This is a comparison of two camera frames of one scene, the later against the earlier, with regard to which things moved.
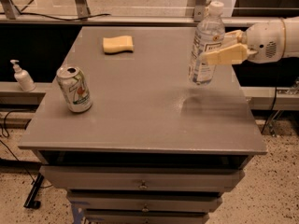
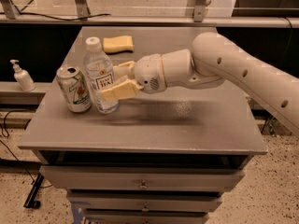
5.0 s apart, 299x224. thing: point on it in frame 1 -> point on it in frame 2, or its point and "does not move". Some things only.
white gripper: (263, 42) -> (149, 73)
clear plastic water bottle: (209, 33) -> (99, 75)
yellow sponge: (118, 44) does not move
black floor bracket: (30, 202) does not move
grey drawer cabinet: (153, 147) does not move
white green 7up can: (75, 89) does not move
